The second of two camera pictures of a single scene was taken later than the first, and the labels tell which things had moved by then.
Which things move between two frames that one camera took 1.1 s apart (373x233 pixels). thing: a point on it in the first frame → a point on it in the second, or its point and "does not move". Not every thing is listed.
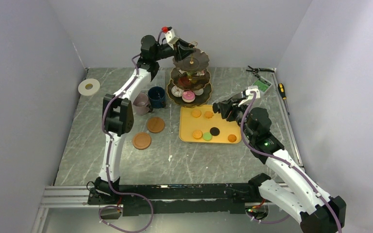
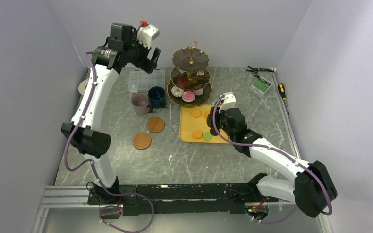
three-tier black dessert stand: [190, 86] does not move
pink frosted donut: [188, 96] does not move
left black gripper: [182, 49] → [145, 64]
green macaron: [207, 136] does not move
